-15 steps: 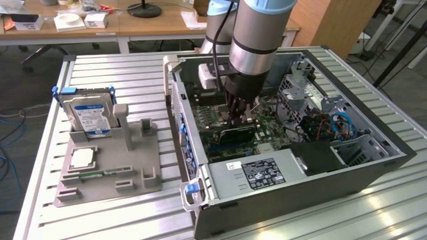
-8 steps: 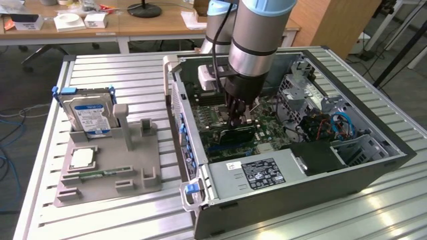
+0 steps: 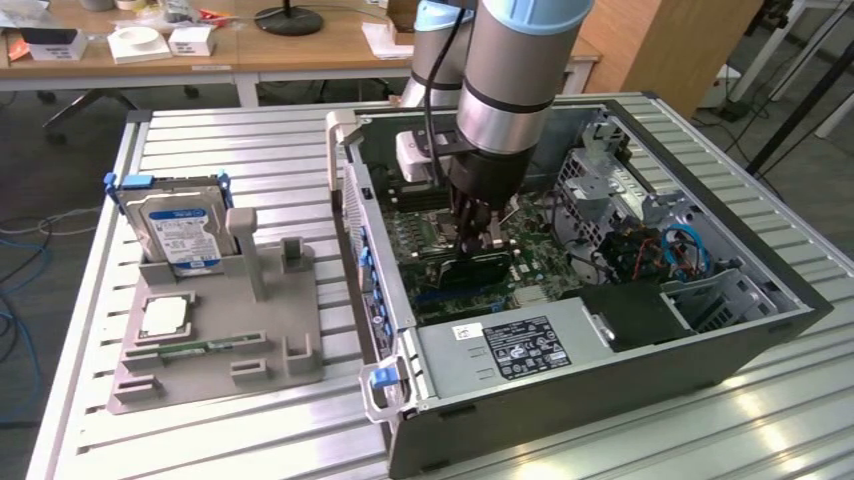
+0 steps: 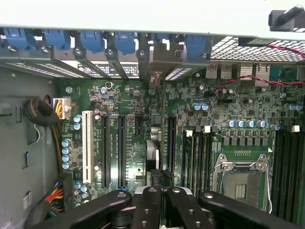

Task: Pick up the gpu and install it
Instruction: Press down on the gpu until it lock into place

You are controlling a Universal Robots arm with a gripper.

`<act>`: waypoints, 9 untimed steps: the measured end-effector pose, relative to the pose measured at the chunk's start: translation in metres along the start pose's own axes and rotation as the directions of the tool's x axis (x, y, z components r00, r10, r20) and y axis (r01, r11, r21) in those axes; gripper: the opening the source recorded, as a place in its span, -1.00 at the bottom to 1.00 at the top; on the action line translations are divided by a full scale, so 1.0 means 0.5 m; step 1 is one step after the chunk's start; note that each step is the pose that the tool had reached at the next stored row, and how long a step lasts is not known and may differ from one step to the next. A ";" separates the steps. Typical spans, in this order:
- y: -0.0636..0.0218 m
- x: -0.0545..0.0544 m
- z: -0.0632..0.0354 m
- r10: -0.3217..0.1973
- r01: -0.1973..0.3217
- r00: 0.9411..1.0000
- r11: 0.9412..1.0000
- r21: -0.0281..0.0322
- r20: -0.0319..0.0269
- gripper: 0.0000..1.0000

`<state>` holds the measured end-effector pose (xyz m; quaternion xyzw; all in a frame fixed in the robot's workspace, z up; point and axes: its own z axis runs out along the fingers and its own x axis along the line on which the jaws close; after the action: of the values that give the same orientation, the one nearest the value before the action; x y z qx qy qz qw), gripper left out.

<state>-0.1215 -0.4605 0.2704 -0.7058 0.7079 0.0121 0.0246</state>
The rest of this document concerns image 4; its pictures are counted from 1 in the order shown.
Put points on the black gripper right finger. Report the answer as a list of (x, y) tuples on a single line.
[(188, 212)]

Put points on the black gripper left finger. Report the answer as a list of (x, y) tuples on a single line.
[(147, 210)]

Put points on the long black expansion slot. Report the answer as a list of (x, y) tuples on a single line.
[(122, 152), (172, 143), (106, 152)]

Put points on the green motherboard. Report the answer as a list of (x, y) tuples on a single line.
[(133, 148)]

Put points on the short black expansion slot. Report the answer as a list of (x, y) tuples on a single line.
[(139, 126)]

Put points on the white expansion slot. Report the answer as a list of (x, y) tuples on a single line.
[(87, 143)]

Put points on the white power connector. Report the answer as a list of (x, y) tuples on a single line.
[(63, 108)]

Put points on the silver rear port block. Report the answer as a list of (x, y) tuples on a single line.
[(238, 71)]

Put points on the blue slot retention clip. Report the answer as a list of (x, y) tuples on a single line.
[(125, 42), (91, 40), (19, 38), (196, 45), (162, 36), (57, 38)]

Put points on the black open PC case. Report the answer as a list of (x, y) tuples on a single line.
[(143, 14)]

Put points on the CPU socket metal frame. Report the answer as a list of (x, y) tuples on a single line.
[(243, 186)]

